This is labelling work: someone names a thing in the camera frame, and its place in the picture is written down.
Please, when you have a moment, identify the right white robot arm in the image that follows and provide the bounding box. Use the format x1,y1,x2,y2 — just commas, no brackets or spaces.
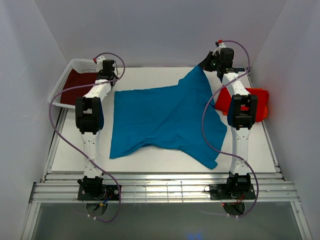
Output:
199,40,258,201

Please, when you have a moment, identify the white plastic basket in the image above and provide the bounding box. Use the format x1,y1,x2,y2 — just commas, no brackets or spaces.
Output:
47,58,97,103

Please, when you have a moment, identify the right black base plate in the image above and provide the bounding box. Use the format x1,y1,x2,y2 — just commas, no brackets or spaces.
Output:
203,184,256,201

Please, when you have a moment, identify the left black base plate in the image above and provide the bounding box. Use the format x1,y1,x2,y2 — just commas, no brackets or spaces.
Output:
77,184,120,201

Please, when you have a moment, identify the dark red t shirt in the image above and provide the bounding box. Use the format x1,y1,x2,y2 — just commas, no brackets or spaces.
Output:
59,69,100,105

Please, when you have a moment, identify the red folded t shirt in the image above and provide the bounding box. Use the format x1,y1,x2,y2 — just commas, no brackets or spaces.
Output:
214,84,270,116

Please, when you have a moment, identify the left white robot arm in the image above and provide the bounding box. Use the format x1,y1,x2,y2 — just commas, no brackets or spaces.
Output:
75,55,117,200

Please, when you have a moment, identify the orange folded t shirt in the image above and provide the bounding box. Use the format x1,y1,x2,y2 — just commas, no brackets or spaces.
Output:
222,87,270,123

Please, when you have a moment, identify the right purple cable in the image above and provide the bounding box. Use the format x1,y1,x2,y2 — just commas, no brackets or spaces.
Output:
201,39,259,218

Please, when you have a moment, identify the blue label sticker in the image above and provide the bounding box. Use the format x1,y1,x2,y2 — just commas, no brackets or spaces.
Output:
234,67,246,73

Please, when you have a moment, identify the blue t shirt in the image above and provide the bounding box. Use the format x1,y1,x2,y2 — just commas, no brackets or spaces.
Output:
109,66,227,169

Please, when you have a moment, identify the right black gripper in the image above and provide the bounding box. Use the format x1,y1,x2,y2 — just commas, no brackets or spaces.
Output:
199,51,222,73

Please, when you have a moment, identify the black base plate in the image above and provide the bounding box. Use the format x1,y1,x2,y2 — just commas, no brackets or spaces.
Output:
77,184,120,201
203,184,256,201

